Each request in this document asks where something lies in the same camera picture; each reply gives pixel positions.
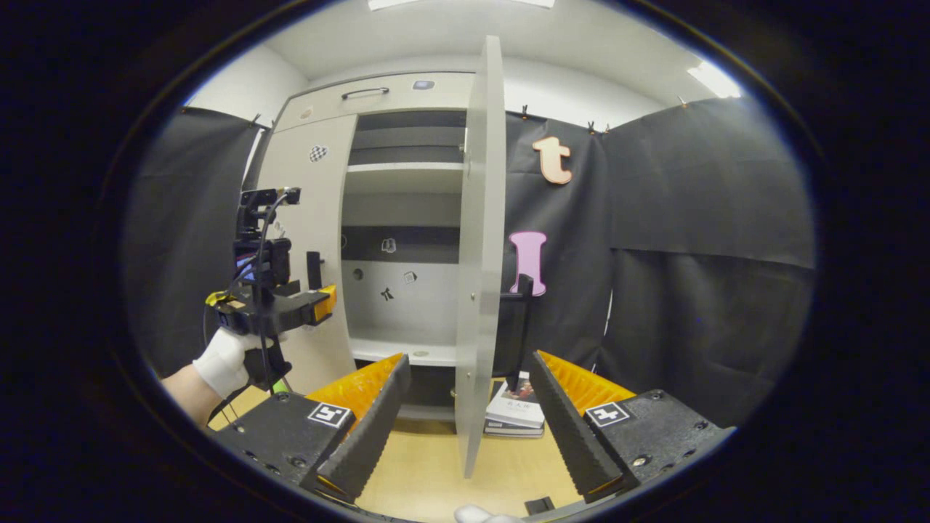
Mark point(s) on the thin white book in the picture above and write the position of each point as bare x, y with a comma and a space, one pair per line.
512, 431

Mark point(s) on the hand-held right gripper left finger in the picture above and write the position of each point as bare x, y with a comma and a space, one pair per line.
367, 436

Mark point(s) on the grey cabinet drawer front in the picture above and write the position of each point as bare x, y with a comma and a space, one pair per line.
436, 98

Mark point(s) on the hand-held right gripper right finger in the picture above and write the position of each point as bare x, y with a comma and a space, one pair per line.
570, 436

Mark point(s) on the white cabinet shelf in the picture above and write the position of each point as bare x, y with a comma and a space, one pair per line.
399, 350
403, 178

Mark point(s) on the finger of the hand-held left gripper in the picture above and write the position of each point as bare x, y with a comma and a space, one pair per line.
312, 309

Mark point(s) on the grey double-door shoe cabinet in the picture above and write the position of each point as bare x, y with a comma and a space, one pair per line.
407, 211

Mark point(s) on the white photo cover book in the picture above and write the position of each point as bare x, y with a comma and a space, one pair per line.
517, 403

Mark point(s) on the grey cabinet door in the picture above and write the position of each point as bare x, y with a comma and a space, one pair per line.
479, 254
320, 218

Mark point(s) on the black backdrop cloth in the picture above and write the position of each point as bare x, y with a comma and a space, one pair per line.
690, 254

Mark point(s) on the large ceiling light panel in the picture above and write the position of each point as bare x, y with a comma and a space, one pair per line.
392, 3

